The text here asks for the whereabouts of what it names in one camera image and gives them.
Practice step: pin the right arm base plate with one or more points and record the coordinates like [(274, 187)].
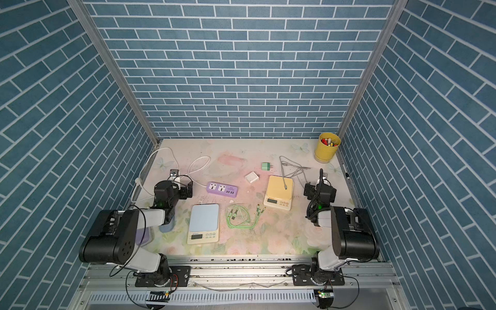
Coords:
[(306, 275)]

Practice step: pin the yellow pen cup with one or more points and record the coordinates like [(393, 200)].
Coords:
[(326, 147)]

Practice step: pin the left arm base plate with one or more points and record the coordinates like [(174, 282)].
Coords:
[(173, 277)]

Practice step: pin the aluminium rail frame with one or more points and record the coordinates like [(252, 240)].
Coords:
[(250, 282)]

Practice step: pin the yellow electronic scale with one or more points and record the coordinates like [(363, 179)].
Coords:
[(279, 193)]

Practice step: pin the green charger adapter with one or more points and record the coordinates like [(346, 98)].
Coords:
[(266, 166)]

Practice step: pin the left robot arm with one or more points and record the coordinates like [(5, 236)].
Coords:
[(116, 237)]

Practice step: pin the grey blue case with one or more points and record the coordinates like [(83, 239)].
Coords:
[(167, 227)]

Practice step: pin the purple power strip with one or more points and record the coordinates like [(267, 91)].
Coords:
[(222, 189)]

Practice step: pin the blue electronic scale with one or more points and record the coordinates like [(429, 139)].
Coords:
[(204, 224)]

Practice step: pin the purple case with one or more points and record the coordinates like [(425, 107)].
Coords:
[(143, 236)]

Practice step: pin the white charger adapter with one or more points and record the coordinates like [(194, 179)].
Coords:
[(252, 177)]

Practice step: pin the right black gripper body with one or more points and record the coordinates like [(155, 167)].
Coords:
[(311, 189)]

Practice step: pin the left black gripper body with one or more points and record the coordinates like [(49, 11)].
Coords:
[(182, 194)]

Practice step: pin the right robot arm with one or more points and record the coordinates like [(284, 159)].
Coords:
[(352, 238)]

